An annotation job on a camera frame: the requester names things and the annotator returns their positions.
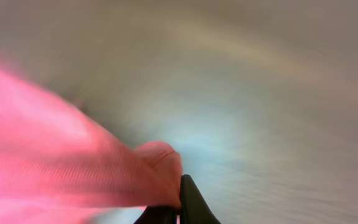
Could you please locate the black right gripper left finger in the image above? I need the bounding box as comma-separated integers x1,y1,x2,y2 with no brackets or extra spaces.
134,206,177,224

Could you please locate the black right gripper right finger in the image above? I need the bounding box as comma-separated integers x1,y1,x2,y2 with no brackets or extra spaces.
180,174,221,224

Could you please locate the red polo shirt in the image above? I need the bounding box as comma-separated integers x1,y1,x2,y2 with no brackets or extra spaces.
0,69,182,223

